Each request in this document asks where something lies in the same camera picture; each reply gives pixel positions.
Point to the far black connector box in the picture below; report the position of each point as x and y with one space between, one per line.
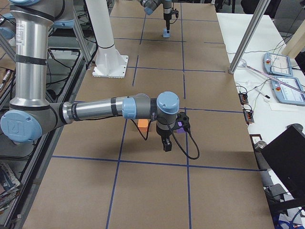
243 98

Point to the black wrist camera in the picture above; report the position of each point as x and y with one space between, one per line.
175 12
183 121

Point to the black connector box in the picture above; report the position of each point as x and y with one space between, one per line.
248 115
243 98

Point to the aluminium frame post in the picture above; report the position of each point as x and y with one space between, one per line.
258 13

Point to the near teach pendant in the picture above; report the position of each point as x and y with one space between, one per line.
285 94

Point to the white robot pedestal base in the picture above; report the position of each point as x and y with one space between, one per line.
109 62

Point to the metal rod with ring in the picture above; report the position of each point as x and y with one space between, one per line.
244 65

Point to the near black connector box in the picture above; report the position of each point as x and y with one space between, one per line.
248 115

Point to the orange foam block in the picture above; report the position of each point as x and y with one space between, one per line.
143 125

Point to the purple foam block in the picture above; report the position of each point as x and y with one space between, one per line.
180 131

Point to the light blue foam block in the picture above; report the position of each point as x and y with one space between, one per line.
166 34

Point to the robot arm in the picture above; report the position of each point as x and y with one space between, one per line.
30 115
151 5

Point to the wooden beam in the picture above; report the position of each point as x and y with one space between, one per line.
297 42

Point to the far teach pendant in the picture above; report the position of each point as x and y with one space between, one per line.
277 64

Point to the white marker pen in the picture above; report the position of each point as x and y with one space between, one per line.
262 93

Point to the stack of magazines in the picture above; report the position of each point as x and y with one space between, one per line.
9 186

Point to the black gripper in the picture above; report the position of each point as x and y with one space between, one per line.
167 18
162 132

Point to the teach pendant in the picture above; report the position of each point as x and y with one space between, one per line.
285 94
277 64

